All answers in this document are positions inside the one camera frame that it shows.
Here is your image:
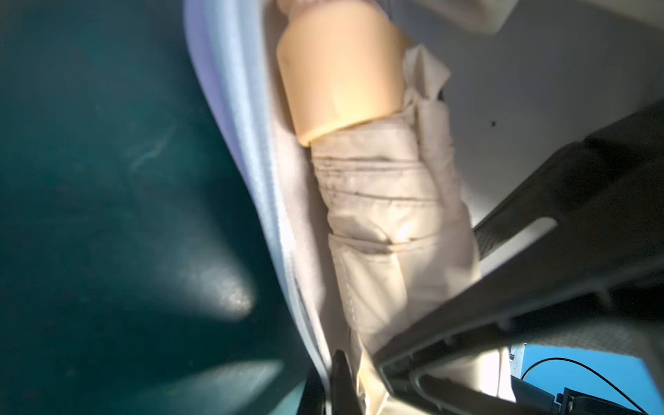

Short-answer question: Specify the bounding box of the grey umbrella case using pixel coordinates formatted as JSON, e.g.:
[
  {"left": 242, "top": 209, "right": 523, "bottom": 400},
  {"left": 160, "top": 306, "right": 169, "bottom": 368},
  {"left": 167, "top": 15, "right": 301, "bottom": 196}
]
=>
[{"left": 182, "top": 0, "right": 664, "bottom": 415}]

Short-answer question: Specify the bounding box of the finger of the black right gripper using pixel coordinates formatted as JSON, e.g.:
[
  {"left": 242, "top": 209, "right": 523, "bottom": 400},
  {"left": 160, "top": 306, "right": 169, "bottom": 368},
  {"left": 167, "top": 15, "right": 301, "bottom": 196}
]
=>
[{"left": 375, "top": 103, "right": 663, "bottom": 414}]

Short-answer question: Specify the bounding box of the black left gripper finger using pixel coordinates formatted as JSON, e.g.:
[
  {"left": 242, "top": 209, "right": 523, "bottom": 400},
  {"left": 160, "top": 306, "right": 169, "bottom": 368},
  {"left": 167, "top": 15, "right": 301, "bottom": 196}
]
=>
[{"left": 297, "top": 350, "right": 363, "bottom": 415}]

